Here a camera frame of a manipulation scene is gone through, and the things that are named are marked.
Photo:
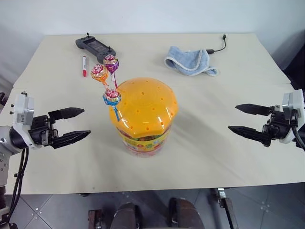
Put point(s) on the dark rounded robot foot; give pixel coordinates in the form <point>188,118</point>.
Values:
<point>184,212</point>
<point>127,215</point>

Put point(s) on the blue wrapped lollipop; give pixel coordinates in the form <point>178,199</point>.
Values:
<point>112,97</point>

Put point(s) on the orange-lidded lollipop jar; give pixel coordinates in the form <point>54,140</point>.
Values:
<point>143,114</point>

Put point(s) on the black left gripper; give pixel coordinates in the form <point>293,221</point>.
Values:
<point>40,130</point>

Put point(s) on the purple wrapped lollipop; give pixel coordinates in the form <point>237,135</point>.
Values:
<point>111,65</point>

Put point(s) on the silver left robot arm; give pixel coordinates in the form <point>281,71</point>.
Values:
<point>6,152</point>

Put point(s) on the red and white marker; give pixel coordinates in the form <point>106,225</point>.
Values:
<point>84,66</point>

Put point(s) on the orange wrapped lollipop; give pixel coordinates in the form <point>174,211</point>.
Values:
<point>100,73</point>

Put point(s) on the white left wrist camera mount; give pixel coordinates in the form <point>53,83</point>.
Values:
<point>22,118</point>

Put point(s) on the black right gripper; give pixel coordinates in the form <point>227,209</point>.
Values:
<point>276,127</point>

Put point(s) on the light blue towel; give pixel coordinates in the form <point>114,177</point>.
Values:
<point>190,62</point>

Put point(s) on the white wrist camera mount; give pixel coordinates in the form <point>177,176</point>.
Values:
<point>293,102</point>
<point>22,118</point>

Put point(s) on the dark grey handheld controller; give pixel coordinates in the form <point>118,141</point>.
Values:
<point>95,45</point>

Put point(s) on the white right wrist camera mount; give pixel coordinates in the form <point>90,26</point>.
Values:
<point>293,102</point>

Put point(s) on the black table leg bracket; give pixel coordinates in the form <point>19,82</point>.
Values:
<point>225,205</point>

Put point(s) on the dark brown floor block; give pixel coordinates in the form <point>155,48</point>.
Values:
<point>95,219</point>

